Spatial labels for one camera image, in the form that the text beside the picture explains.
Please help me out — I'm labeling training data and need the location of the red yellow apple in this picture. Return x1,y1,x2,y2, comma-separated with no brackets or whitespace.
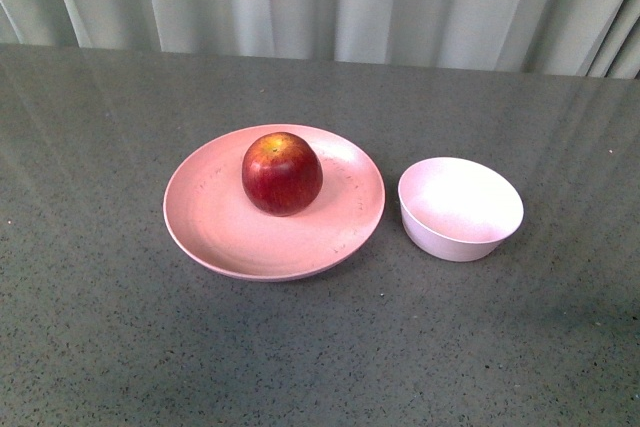
241,132,324,217

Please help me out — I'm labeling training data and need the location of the pink round plate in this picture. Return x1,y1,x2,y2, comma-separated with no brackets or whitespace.
163,124,385,281

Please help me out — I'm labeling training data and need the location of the pale pink bowl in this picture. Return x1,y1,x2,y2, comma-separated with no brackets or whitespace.
398,157,524,262

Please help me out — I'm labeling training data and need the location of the white pleated curtain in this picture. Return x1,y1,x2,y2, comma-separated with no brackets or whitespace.
1,0,639,78

